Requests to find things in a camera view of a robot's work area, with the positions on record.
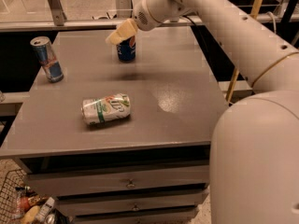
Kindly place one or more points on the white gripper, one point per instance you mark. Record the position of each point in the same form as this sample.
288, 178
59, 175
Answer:
141, 16

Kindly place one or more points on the blue pepsi can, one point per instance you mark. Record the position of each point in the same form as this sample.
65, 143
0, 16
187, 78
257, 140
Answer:
126, 50

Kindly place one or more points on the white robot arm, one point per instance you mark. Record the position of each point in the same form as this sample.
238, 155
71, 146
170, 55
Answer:
254, 155

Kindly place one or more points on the blue silver red bull can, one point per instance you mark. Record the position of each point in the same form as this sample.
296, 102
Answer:
47, 58

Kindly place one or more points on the white green 7up can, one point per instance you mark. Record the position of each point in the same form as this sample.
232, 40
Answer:
101, 110

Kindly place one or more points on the grey metal railing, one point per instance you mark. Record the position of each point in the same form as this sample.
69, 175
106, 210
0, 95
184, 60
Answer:
42, 15

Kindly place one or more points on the grey drawer cabinet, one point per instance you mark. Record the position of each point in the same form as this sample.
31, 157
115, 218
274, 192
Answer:
175, 103

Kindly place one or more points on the top grey drawer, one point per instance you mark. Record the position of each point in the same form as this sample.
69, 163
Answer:
68, 184

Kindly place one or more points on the grey drawer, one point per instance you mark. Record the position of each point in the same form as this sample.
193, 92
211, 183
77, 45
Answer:
68, 184
183, 213
132, 203

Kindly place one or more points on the middle grey drawer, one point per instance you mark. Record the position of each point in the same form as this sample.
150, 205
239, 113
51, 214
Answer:
132, 203

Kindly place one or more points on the white snack packet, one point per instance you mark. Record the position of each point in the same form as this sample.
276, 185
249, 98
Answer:
46, 208

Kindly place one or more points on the bottom grey drawer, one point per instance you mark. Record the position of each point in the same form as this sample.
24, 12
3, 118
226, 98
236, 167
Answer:
183, 213

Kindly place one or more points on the red snack packet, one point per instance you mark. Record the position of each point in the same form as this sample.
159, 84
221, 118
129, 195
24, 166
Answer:
25, 199

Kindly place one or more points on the yellow fruit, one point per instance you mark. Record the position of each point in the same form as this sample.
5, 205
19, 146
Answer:
30, 215

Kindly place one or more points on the yellow wooden frame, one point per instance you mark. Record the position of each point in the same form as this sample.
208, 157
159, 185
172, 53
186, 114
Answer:
254, 14

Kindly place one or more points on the wire basket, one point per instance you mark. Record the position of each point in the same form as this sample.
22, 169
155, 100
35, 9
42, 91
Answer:
12, 180

